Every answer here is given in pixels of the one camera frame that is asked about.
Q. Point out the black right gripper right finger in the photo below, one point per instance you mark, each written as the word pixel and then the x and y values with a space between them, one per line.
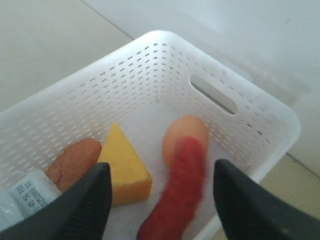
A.
pixel 249 212

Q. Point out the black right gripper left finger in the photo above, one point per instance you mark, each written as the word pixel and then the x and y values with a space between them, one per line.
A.
pixel 80 213

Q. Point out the blue white milk carton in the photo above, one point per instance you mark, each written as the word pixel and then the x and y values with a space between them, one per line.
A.
pixel 28 196

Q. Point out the orange fried chicken piece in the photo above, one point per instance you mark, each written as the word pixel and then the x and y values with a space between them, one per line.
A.
pixel 75 160

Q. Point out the yellow cheese wedge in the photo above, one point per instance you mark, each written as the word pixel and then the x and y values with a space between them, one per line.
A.
pixel 130 179

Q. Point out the red sausage piece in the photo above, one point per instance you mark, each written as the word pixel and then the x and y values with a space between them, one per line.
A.
pixel 181 196

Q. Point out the brown egg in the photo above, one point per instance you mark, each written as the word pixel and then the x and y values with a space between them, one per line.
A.
pixel 187 125

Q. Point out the white perforated plastic basket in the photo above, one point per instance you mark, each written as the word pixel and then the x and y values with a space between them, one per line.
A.
pixel 143 87

